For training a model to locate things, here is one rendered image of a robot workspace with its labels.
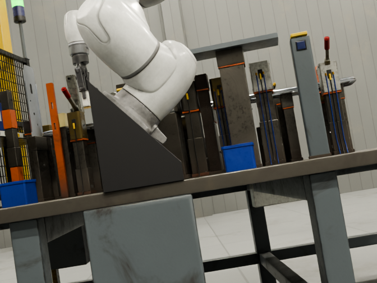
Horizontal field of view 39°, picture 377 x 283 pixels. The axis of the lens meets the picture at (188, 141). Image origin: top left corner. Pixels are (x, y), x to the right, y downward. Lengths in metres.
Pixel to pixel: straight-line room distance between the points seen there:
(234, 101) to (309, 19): 7.93
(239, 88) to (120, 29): 0.64
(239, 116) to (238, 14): 7.73
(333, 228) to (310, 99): 0.57
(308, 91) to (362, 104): 7.83
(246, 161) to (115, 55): 0.61
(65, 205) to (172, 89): 0.45
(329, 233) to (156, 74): 0.66
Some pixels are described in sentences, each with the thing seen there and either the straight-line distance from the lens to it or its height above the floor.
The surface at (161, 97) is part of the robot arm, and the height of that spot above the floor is 0.95.
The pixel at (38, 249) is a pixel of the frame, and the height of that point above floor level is 0.57.
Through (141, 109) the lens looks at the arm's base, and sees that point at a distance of 1.53.
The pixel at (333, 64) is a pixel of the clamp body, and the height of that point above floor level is 1.05.
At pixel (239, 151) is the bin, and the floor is 0.76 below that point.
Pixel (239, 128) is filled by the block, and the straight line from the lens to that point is 1.94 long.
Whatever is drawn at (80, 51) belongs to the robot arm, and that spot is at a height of 1.34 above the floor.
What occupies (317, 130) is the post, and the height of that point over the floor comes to 0.80.
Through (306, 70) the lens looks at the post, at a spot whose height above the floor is 1.02.
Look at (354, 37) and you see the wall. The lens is 9.97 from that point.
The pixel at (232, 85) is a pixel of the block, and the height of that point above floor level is 1.01.
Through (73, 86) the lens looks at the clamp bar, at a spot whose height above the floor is 1.16.
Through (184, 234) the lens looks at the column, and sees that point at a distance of 1.45.
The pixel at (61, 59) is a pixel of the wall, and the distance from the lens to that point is 9.58.
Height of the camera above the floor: 0.71
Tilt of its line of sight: 4 degrees up
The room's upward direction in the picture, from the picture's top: 9 degrees counter-clockwise
